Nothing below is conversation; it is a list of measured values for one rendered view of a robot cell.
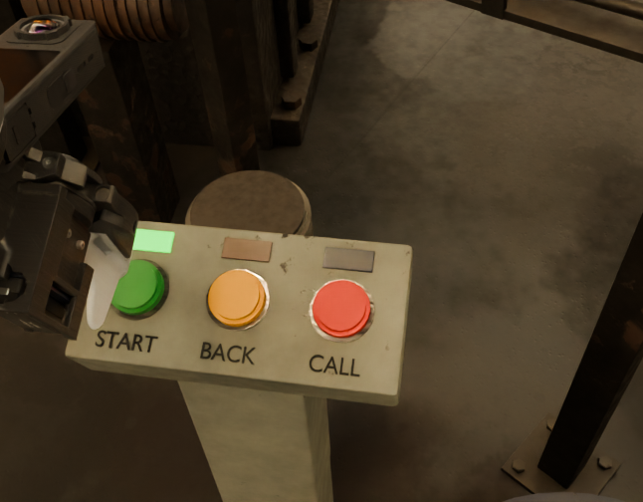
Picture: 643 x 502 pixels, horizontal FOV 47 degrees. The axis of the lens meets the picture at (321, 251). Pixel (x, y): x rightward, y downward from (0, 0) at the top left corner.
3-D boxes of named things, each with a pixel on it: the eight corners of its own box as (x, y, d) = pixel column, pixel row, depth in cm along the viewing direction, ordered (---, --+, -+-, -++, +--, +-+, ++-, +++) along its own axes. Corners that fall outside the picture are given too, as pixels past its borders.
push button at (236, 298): (218, 273, 55) (212, 265, 53) (271, 279, 54) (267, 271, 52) (208, 326, 53) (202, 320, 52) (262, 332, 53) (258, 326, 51)
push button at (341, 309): (319, 284, 54) (316, 276, 52) (373, 289, 53) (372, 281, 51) (311, 338, 52) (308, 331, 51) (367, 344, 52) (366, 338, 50)
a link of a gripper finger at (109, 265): (95, 345, 47) (26, 304, 39) (115, 257, 49) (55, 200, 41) (141, 350, 47) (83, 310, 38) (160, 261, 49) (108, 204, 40)
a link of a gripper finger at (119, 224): (77, 257, 44) (4, 197, 36) (84, 230, 45) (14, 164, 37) (152, 265, 43) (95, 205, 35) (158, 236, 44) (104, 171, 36)
